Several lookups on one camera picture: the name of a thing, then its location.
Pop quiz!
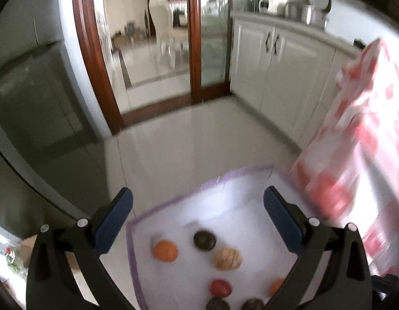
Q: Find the yellow striped melon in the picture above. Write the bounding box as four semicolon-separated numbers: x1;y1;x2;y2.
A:
213;247;243;271

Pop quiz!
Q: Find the large red tomato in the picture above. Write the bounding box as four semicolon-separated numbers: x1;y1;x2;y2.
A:
208;279;232;298

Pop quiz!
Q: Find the white kitchen cabinet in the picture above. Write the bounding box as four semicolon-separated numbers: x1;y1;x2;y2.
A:
230;13;360;148

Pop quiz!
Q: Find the small orange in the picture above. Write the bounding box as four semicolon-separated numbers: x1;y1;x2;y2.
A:
269;278;285;297

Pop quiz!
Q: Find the dark mangosteen front right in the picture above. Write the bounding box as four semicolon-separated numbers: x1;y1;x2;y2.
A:
241;298;265;310

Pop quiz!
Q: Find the dark mangosteen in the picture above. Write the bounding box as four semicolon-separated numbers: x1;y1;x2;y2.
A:
193;230;217;251
206;297;231;310
241;298;265;310

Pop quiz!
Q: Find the red white checkered tablecloth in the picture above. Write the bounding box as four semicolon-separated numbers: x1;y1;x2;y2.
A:
288;38;399;276

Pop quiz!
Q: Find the large orange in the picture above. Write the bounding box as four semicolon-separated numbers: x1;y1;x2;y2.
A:
152;240;179;263

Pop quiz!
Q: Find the dark mangosteen front left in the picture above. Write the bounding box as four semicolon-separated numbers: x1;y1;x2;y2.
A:
206;297;231;310

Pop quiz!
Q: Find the white box purple rim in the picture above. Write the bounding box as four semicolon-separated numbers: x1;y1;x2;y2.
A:
126;165;314;309

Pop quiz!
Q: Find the dark refrigerator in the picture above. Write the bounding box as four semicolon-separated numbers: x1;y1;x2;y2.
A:
0;40;111;239

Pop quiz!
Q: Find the white dining chair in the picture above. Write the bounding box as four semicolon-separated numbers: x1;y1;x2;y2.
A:
148;0;189;69

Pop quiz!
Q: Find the silver kettle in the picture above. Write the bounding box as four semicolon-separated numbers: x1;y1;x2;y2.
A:
284;1;302;20

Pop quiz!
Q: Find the white rice cooker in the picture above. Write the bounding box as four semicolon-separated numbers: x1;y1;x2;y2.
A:
302;0;332;30

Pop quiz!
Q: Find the wooden door frame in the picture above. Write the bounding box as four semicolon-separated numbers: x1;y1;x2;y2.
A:
72;0;232;135

